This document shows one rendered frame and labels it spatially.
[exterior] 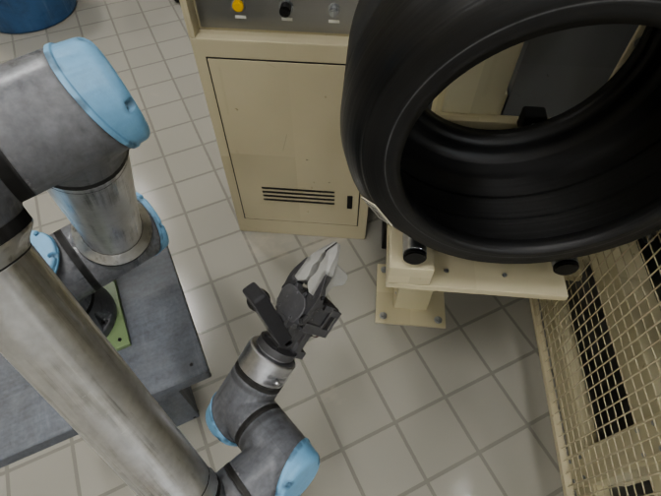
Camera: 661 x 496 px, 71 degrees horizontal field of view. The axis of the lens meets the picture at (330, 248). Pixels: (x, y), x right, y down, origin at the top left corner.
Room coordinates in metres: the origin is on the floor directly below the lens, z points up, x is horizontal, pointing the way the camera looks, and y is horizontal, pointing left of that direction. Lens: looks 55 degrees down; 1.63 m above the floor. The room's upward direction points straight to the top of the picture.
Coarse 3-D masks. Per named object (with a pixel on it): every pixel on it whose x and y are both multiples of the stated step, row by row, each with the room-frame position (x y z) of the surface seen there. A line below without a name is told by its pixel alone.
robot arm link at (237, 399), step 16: (240, 368) 0.28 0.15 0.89; (224, 384) 0.26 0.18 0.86; (240, 384) 0.25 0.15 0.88; (256, 384) 0.25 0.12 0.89; (224, 400) 0.23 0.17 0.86; (240, 400) 0.23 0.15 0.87; (256, 400) 0.23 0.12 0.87; (272, 400) 0.24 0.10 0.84; (208, 416) 0.22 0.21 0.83; (224, 416) 0.21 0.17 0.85; (240, 416) 0.20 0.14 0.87; (224, 432) 0.19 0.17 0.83
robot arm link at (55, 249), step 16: (32, 240) 0.54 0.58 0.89; (48, 240) 0.53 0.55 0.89; (64, 240) 0.55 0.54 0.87; (48, 256) 0.50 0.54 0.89; (64, 256) 0.52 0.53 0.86; (64, 272) 0.49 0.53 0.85; (80, 272) 0.50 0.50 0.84; (80, 288) 0.48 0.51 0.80; (96, 288) 0.50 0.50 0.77; (80, 304) 0.47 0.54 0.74
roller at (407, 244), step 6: (402, 234) 0.54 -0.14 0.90; (402, 240) 0.53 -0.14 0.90; (408, 240) 0.52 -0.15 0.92; (414, 240) 0.51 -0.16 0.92; (402, 246) 0.51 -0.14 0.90; (408, 246) 0.50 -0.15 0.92; (414, 246) 0.50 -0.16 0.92; (420, 246) 0.50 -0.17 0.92; (426, 246) 0.51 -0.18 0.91; (402, 252) 0.50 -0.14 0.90; (408, 252) 0.49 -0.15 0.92; (414, 252) 0.49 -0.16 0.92; (420, 252) 0.49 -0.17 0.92; (426, 252) 0.49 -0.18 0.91; (408, 258) 0.49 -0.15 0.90; (414, 258) 0.49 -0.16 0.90; (420, 258) 0.48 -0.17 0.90; (426, 258) 0.49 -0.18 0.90; (414, 264) 0.48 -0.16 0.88
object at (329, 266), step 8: (336, 248) 0.43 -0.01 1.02; (328, 256) 0.41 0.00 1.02; (336, 256) 0.41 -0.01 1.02; (320, 264) 0.41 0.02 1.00; (328, 264) 0.40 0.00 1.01; (336, 264) 0.40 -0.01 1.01; (320, 272) 0.39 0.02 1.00; (328, 272) 0.39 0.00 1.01; (336, 272) 0.40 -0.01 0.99; (344, 272) 0.41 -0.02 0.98; (312, 280) 0.38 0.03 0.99; (320, 280) 0.38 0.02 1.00; (336, 280) 0.39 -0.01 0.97; (344, 280) 0.40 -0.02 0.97; (312, 288) 0.37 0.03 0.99; (328, 288) 0.38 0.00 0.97
